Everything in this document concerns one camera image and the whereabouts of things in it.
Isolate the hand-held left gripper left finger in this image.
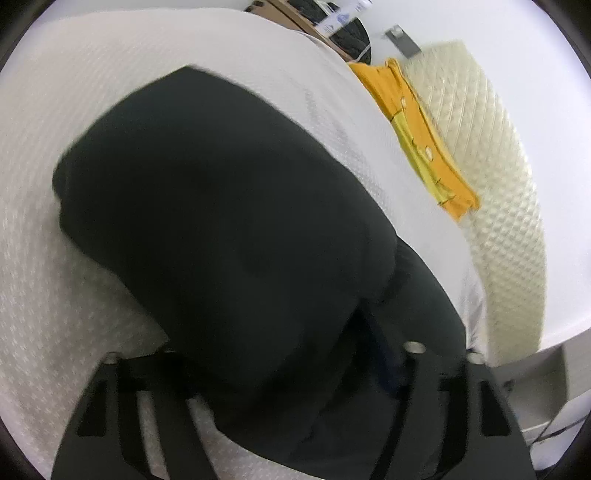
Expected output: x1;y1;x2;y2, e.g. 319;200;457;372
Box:
50;350;218;480

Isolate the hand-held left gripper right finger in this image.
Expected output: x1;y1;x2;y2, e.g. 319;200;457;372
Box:
355;310;539;480

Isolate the black garment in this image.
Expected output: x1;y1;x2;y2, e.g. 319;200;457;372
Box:
52;65;468;480

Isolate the white bedside cabinet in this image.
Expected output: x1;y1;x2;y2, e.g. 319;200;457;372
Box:
488;340;591;464

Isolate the orange garment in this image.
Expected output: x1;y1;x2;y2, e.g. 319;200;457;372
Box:
348;58;481;220

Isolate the cream quilted headboard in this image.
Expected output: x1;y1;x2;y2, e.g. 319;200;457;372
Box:
401;39;548;366

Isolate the yellow garment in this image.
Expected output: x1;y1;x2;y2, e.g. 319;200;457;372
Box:
390;110;457;205

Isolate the white textured bed mattress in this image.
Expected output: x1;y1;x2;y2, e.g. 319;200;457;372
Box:
0;9;486;480

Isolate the black round ribbed object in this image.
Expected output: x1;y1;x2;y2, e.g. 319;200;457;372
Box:
331;18;373;64

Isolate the white printed packet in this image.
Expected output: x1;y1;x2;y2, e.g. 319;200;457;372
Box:
316;0;376;36

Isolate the brown cardboard box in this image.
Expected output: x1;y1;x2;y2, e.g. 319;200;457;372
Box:
244;0;352;52

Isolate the black cable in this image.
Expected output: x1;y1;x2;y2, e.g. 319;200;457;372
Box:
522;406;583;448

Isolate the grey wall bracket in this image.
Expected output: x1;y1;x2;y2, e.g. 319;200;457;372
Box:
384;25;422;59

